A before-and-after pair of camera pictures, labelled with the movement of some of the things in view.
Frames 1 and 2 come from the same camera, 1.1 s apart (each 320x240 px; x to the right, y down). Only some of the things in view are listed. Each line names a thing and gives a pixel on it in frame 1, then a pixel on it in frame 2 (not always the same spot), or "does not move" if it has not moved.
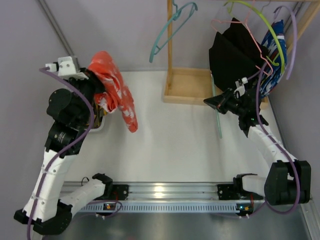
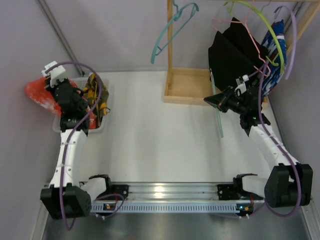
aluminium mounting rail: (176, 192) does not move
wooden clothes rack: (193, 86) does not move
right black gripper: (225, 101) does not move
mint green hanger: (216, 112) does not move
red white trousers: (117, 95) → (38, 90)
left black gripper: (88, 81) → (58, 87)
